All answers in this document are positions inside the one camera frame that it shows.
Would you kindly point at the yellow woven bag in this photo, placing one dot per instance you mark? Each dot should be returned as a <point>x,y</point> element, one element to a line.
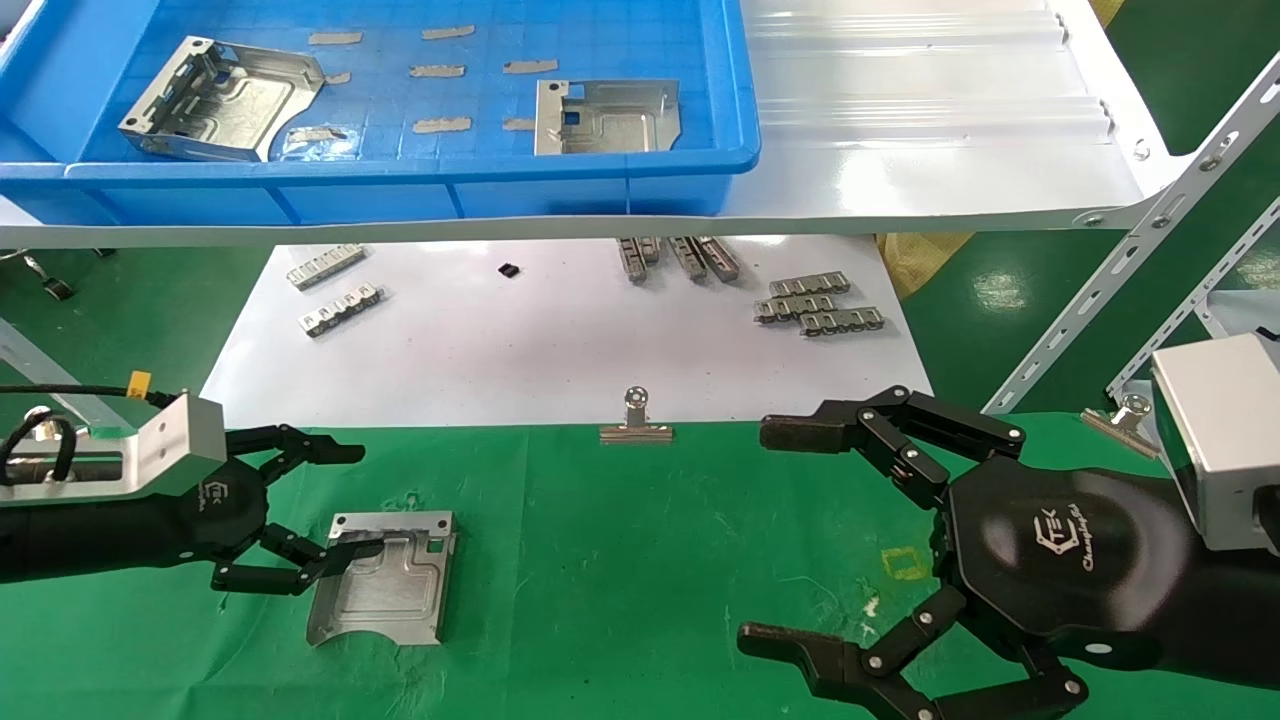
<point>915,262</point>

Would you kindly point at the green table cloth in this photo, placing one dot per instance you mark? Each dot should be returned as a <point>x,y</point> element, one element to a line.
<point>620,580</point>

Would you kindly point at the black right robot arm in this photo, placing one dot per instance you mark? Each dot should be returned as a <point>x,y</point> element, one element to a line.
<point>1235,620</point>

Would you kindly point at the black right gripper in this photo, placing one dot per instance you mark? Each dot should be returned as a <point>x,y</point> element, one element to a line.
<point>1060,545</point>

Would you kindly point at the flat sheet metal bracket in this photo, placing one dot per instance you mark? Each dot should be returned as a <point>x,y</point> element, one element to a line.
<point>620,125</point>

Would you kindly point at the black caster wheel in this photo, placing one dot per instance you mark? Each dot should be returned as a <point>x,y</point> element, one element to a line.
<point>55,288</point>

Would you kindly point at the small slotted metal strip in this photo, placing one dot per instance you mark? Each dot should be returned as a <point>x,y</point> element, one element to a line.
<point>342,309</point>
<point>842,321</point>
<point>810,284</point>
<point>790,308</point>
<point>326,266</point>

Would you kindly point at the crumpled clear plastic film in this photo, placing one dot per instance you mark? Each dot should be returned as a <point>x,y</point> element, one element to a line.
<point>320,143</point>

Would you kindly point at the white perforated angle bar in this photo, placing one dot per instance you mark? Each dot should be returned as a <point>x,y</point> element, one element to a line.
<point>1130,245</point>
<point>1200,295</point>

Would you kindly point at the grey metal frame bar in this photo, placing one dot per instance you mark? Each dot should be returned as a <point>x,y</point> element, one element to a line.
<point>50,372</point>

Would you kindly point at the blue plastic bin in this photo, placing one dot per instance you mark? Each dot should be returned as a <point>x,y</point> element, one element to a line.
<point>400,195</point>

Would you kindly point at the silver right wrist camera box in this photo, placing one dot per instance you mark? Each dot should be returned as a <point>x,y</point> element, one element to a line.
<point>1220,440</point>

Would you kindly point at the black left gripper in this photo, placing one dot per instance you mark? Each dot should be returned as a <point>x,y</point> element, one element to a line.
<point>228,515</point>

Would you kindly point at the white frame piece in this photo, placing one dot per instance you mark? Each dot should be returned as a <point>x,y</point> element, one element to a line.
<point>1245,312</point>

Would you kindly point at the bent sheet metal bracket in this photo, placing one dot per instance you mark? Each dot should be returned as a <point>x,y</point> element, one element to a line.
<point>390,585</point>

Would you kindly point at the metal bracket with slotted wall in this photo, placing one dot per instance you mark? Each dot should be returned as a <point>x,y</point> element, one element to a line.
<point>235,105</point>

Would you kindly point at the white shelf board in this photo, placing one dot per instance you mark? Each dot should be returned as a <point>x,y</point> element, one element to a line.
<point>900,150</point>

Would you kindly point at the white paper sheet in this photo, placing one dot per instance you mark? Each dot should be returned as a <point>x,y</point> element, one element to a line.
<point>550,340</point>

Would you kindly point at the small grey metal strip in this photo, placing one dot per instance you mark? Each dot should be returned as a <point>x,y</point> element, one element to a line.
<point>720,260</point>
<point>688,258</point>
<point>635,258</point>

